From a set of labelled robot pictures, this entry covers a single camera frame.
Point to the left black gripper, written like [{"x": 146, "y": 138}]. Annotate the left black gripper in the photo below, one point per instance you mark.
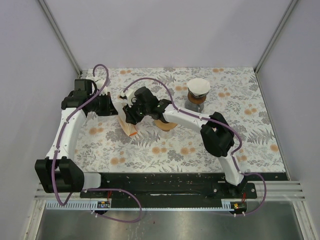
[{"x": 109, "y": 109}]

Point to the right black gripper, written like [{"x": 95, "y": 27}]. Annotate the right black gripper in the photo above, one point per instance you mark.
[{"x": 130, "y": 116}]

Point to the coffee filter paper pack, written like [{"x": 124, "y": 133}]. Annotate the coffee filter paper pack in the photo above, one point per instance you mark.
[{"x": 128, "y": 128}]

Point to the white paper coffee filter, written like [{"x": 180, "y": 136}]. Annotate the white paper coffee filter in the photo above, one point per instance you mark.
[{"x": 198, "y": 84}]

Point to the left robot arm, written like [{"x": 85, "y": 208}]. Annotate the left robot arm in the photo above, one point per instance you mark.
[{"x": 58, "y": 171}]

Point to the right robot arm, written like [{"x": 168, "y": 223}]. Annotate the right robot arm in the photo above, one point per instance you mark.
[{"x": 217, "y": 136}]

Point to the floral table mat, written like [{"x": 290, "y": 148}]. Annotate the floral table mat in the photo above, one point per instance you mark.
[{"x": 102, "y": 145}]

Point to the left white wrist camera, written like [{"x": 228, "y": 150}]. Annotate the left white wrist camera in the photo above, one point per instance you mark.
[{"x": 98, "y": 84}]

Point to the left aluminium frame post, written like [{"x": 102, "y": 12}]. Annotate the left aluminium frame post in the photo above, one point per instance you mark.
[{"x": 59, "y": 35}]

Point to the aluminium frame post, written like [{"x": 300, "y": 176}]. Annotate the aluminium frame post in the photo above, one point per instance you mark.
[
  {"x": 59, "y": 35},
  {"x": 276, "y": 34}
]

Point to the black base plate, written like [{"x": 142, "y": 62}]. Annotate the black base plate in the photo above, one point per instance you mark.
[{"x": 175, "y": 190}]

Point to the white slotted cable duct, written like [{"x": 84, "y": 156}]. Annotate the white slotted cable duct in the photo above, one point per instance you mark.
[{"x": 91, "y": 205}]

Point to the aluminium front rail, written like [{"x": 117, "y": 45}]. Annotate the aluminium front rail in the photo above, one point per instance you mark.
[{"x": 276, "y": 190}]

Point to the right aluminium frame post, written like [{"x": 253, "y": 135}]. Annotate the right aluminium frame post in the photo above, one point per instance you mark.
[{"x": 276, "y": 34}]

